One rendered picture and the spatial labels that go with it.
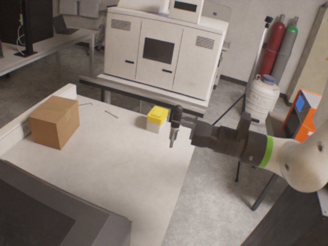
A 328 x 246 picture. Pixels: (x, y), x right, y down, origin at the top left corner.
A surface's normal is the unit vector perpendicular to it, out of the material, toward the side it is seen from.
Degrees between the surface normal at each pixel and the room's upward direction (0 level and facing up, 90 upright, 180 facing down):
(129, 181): 0
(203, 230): 0
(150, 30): 90
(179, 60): 90
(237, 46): 90
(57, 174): 0
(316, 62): 90
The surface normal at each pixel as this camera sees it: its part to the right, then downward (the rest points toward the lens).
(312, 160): -0.41, -0.43
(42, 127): -0.14, 0.54
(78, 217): 0.15, -0.82
